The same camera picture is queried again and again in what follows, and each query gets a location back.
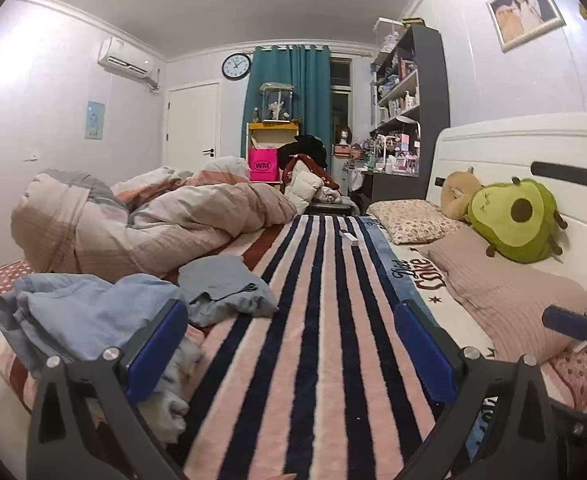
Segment yellow shelf cabinet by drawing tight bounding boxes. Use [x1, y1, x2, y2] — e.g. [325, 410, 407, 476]
[246, 122, 299, 184]

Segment blue wall poster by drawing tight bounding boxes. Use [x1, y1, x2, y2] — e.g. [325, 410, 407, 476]
[84, 101, 105, 140]

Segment teal curtain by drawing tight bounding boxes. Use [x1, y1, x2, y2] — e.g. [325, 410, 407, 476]
[240, 44, 334, 162]

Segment white air conditioner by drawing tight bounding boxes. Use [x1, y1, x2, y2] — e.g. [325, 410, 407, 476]
[97, 37, 159, 91]

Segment tan plush toy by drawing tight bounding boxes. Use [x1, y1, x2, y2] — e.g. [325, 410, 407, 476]
[440, 167, 482, 221]

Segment light blue denim pants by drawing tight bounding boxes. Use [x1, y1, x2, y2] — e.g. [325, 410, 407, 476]
[0, 273, 205, 444]

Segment glass display case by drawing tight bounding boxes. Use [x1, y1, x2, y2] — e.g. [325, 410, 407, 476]
[259, 82, 295, 122]

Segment white headboard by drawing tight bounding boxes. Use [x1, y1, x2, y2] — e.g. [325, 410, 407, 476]
[427, 113, 587, 291]

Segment floral pillow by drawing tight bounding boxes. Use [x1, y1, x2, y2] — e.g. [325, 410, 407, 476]
[367, 200, 466, 245]

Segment striped pink navy blanket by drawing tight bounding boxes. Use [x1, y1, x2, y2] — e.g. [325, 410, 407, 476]
[166, 216, 494, 479]

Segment dark bookshelf with items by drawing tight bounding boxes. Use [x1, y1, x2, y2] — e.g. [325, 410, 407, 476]
[362, 18, 451, 203]

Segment pink ribbed pillow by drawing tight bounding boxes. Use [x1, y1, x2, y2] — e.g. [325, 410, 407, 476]
[418, 228, 587, 363]

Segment grey folded garment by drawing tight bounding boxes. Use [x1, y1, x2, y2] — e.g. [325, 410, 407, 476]
[178, 255, 278, 327]

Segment white small remote box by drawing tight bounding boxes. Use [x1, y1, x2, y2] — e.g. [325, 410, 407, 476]
[340, 231, 359, 246]

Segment round wall clock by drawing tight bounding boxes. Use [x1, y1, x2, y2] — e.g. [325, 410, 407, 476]
[221, 53, 251, 81]

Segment green avocado plush toy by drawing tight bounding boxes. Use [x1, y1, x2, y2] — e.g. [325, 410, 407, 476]
[466, 177, 568, 263]

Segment white door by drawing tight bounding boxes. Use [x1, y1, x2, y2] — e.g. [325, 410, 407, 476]
[162, 81, 221, 171]

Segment pile of clothes on chair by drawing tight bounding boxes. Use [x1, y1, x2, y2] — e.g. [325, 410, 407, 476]
[277, 134, 359, 216]

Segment framed wall photo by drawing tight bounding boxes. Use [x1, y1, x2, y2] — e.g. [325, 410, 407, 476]
[487, 0, 566, 52]

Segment pink beige crumpled duvet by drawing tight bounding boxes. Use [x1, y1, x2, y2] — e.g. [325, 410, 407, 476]
[10, 156, 297, 282]

